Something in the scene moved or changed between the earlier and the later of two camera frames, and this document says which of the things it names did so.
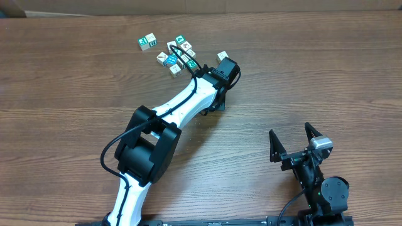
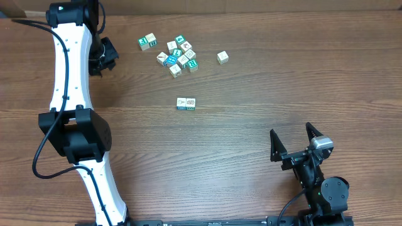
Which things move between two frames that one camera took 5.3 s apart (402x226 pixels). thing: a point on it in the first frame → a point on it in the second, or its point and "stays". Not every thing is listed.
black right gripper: x=278 y=150 stays
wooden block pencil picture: x=161 y=58 stays
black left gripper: x=220 y=103 → x=96 y=69
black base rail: x=250 y=221 stays
